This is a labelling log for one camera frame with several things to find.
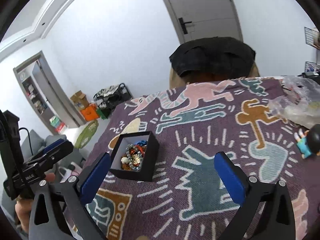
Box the black wire wall basket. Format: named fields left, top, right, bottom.
left=304, top=27, right=320, bottom=50

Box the pink tote bag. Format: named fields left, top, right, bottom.
left=57, top=161, right=82, bottom=183

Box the clear plastic bag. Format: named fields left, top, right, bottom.
left=268, top=76, right=319, bottom=129

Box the grey door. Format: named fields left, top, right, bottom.
left=163, top=0, right=243, bottom=43

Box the tan chair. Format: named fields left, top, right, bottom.
left=169, top=63, right=260, bottom=89

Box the cardboard box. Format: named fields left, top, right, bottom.
left=70, top=90, right=89, bottom=111

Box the black door handle lock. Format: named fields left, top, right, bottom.
left=178, top=17, right=192, bottom=35

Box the grey sofa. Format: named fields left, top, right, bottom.
left=21, top=130, right=85, bottom=181

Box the orange box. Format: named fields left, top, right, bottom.
left=80, top=103, right=99, bottom=121

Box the clear grey bead bracelet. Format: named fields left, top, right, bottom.
left=125, top=143, right=146, bottom=167

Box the grey bathroom door frame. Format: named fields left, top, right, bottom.
left=14, top=51, right=86, bottom=134

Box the green oval floor mat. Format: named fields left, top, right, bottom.
left=74, top=120, right=99, bottom=149

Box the person's left hand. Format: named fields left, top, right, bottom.
left=13, top=172, right=57, bottom=233

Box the black square jewelry box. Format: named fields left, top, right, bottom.
left=110, top=131, right=159, bottom=181

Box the black shoe rack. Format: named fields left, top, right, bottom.
left=93, top=83, right=132, bottom=120

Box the black-haired cartoon figurine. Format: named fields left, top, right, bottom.
left=294, top=124, right=320, bottom=159

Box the purple patterned woven blanket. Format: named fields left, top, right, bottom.
left=87, top=79, right=319, bottom=239

